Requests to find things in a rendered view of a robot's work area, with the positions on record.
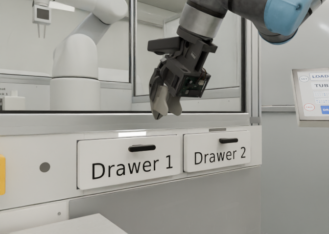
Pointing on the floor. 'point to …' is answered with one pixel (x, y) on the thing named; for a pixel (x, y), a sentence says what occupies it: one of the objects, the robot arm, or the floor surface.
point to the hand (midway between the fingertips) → (156, 112)
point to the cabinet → (160, 206)
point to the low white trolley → (77, 226)
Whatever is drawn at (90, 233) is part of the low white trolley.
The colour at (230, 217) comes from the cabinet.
